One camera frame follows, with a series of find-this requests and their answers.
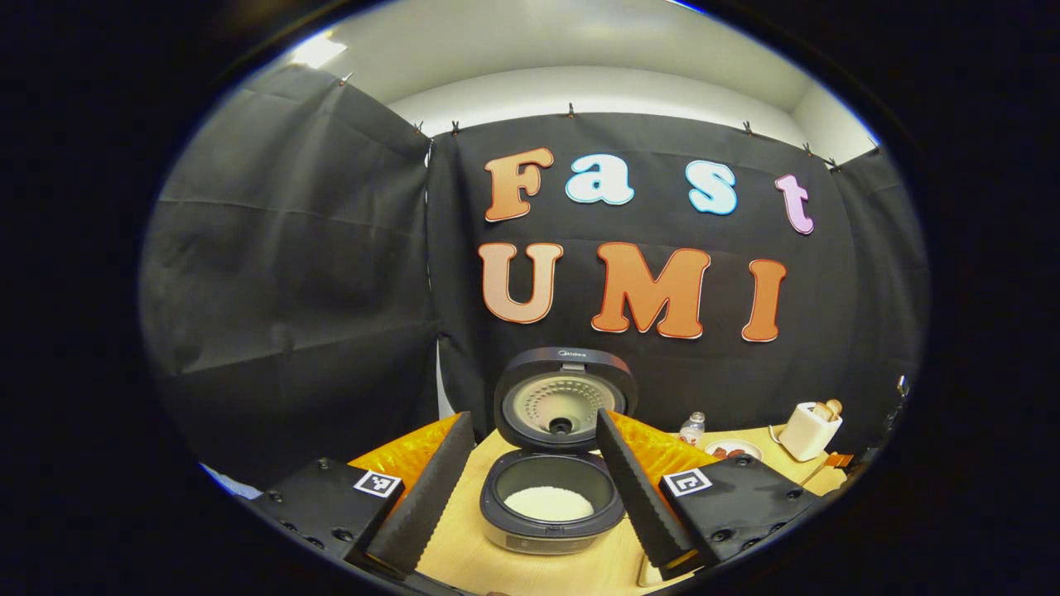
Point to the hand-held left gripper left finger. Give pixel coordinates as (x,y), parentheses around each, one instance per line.
(431,497)

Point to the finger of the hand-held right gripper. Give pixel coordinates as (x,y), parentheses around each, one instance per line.
(838,460)

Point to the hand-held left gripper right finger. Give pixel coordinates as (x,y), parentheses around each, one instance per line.
(642,497)

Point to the white rice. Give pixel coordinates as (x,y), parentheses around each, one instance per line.
(548,503)

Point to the black rice cooker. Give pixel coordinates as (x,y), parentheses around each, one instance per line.
(546,542)

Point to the white toaster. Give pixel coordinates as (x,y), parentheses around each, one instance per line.
(803,434)

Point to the clear bottle with red label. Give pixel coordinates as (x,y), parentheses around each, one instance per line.
(692,430)

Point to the white round plate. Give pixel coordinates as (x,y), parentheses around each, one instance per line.
(749,447)

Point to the row of black clips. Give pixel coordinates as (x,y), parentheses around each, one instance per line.
(570,110)

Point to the ceiling light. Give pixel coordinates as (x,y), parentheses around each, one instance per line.
(319,50)

